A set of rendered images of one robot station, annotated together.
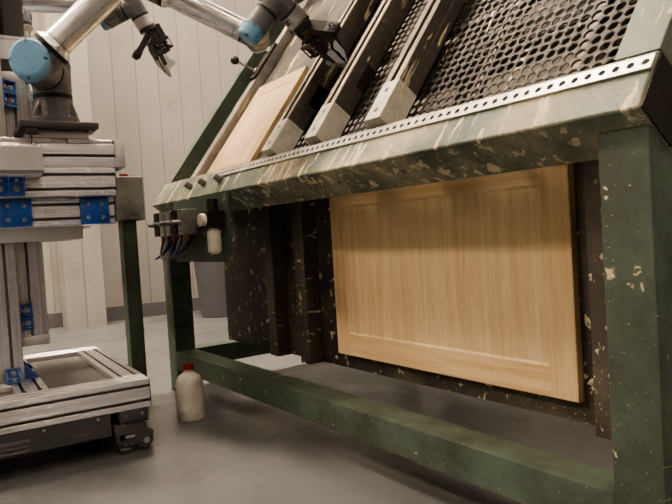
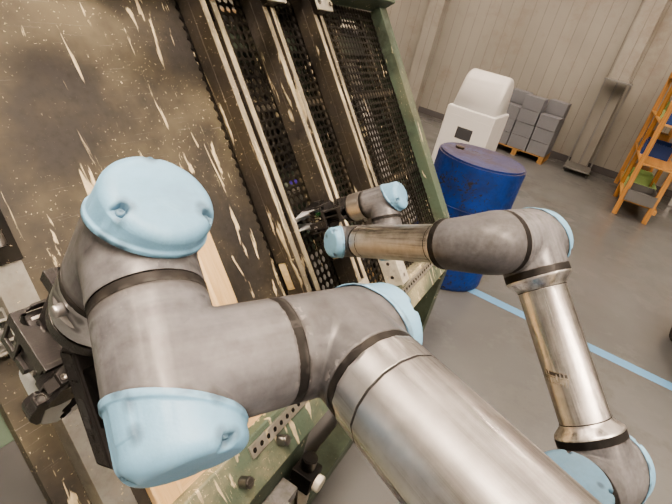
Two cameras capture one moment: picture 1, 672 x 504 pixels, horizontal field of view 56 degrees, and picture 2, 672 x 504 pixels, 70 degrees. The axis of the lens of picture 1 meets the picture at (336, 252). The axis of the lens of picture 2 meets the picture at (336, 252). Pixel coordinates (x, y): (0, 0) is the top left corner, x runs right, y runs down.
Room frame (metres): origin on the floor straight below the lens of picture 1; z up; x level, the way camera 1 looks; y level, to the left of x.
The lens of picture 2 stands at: (2.66, 1.08, 1.81)
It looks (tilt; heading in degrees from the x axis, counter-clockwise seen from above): 28 degrees down; 238
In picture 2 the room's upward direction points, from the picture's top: 14 degrees clockwise
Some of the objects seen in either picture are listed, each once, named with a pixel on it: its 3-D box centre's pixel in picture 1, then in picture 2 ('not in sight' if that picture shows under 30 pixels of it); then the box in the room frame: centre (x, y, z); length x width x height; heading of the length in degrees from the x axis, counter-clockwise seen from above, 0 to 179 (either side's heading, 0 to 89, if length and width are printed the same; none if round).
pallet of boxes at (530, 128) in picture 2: not in sight; (528, 125); (-4.48, -5.08, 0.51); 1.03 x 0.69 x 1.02; 122
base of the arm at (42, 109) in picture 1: (53, 111); not in sight; (2.04, 0.87, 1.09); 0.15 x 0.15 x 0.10
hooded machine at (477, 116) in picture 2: not in sight; (472, 130); (-1.68, -3.46, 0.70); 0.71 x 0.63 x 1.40; 29
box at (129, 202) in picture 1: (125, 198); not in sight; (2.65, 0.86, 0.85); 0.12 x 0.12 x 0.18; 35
